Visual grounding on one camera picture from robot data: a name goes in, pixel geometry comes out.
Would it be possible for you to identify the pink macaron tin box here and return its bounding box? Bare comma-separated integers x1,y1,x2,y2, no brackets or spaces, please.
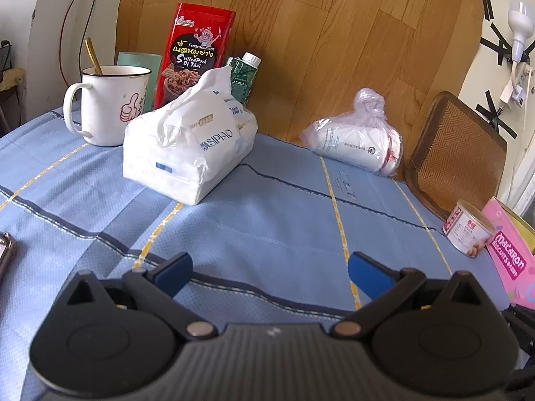
483,197,535,309

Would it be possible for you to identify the white peanut can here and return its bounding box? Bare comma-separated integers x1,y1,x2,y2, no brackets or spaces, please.
442,199,496,258

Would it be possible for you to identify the blue striped tablecloth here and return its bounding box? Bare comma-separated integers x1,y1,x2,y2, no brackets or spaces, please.
1,110,510,400

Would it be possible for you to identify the white tissue paper pack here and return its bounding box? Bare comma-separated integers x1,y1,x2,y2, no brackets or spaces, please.
122,66,257,206

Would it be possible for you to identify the brown woven chair back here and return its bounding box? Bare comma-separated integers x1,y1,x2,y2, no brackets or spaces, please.
404,92,507,220

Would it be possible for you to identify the plastic bag with paper cups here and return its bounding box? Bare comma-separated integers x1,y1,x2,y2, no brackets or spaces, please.
300,88,403,176

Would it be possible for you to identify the smartphone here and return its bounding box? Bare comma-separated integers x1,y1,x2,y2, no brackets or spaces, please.
0,232,17,281

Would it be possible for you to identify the white enamel mug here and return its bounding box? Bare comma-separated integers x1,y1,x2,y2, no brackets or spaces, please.
63,65,151,147

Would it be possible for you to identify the black tape cross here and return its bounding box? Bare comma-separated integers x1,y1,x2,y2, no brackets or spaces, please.
476,90,518,139

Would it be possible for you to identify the teal cup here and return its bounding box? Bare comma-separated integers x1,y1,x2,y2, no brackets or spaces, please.
116,50,164,114

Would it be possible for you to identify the white power strip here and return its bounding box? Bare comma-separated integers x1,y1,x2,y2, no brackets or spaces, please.
500,61,531,107

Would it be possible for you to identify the green drink carton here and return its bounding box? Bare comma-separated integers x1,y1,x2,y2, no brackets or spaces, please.
227,52,261,105

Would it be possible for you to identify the red snack bag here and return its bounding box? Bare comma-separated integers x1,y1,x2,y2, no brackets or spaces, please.
154,3,236,109

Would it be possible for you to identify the gold spoon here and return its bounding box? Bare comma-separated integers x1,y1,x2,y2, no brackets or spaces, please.
84,37,102,75

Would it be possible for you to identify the white light bulb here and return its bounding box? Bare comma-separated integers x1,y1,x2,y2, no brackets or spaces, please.
508,0,534,63

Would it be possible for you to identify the wood pattern wall sheet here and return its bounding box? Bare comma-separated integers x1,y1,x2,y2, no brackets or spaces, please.
116,0,483,157

